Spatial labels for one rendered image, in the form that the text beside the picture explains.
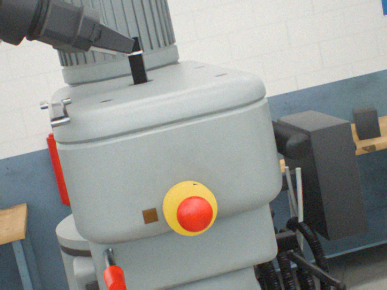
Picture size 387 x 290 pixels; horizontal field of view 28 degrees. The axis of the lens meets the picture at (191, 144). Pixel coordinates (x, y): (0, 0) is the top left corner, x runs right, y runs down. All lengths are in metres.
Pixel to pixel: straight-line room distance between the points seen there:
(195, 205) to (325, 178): 0.57
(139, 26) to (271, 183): 0.42
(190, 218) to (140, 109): 0.13
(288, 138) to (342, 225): 0.50
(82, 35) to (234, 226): 0.31
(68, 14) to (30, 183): 4.39
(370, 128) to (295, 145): 4.14
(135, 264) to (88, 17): 0.32
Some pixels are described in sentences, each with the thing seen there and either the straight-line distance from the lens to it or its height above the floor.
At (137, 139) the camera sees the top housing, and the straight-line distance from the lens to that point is 0.85.
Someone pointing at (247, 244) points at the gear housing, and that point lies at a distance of 1.01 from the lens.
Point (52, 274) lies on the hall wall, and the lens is 5.51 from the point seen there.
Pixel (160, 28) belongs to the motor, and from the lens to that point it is 1.26.
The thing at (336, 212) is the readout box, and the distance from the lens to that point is 1.39.
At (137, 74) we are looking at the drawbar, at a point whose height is 1.90.
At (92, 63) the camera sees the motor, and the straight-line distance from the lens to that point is 1.23.
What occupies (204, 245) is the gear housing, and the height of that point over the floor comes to 1.68.
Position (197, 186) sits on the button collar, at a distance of 0.85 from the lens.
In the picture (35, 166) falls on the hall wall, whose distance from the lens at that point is 5.33.
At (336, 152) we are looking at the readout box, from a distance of 1.37.
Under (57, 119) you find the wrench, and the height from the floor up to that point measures 1.90.
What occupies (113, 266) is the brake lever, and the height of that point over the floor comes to 1.71.
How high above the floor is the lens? 1.99
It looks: 11 degrees down
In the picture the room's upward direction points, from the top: 12 degrees counter-clockwise
